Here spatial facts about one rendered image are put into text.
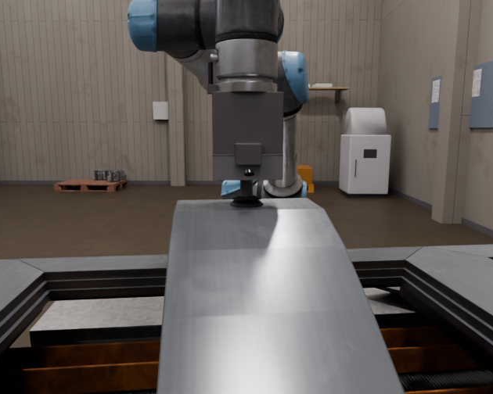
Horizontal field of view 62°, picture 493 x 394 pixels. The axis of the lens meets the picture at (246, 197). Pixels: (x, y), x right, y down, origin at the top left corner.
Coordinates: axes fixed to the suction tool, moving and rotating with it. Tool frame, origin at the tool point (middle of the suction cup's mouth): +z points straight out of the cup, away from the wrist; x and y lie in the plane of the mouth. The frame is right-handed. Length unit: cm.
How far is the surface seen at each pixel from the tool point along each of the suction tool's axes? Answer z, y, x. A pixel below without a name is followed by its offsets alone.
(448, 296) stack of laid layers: 17.4, 35.0, 12.0
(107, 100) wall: -69, -239, 826
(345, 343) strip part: 6.2, 6.7, -21.4
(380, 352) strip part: 6.7, 9.4, -22.1
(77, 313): 34, -39, 45
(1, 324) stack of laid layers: 17.3, -35.3, 6.2
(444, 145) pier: 10, 266, 431
